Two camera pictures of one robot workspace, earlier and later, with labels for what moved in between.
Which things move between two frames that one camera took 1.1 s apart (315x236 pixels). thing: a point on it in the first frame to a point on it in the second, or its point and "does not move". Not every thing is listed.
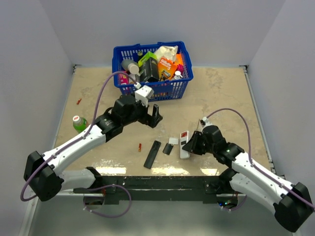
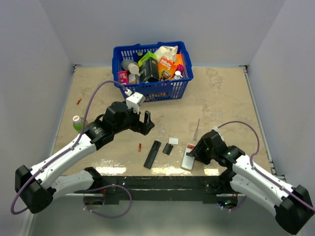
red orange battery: (78, 101) does not move
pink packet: (123, 78) does not move
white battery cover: (174, 141) does not move
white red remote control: (184, 140) to (188, 162)
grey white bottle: (131, 66) does not move
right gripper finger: (190, 146) to (194, 153)
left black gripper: (148, 119) to (142, 127)
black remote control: (152, 154) does not move
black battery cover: (168, 148) does not move
